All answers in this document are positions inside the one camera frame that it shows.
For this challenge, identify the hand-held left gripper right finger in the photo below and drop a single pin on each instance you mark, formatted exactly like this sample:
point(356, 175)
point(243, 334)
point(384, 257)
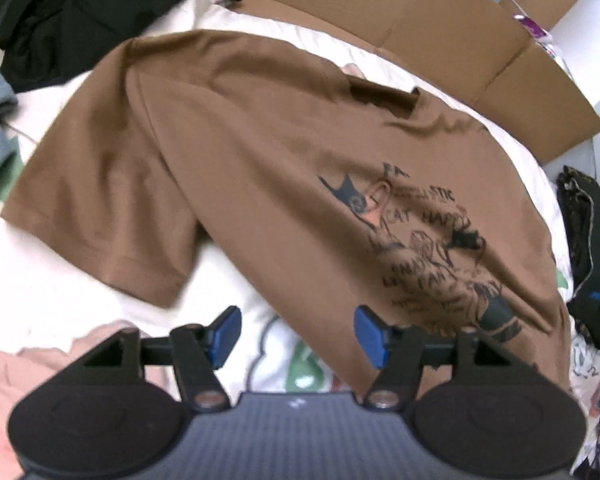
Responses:
point(369, 335)

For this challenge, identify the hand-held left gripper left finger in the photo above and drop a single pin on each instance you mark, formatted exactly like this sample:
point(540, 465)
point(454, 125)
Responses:
point(226, 335)

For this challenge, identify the brown printed t-shirt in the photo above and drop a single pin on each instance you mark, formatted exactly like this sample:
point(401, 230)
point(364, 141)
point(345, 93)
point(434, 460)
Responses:
point(240, 160)

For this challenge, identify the white printed blanket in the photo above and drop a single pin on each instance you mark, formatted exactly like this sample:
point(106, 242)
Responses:
point(55, 280)

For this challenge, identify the leopard print garment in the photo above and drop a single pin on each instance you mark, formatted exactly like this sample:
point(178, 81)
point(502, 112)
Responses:
point(572, 210)

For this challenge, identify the brown cardboard sheet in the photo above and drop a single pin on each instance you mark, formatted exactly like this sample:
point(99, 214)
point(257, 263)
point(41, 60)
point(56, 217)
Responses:
point(430, 20)

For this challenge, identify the black clothing pile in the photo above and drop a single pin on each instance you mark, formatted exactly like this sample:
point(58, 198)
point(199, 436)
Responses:
point(95, 20)

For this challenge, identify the purple detergent packet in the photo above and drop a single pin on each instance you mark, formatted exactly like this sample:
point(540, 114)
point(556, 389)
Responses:
point(530, 27)

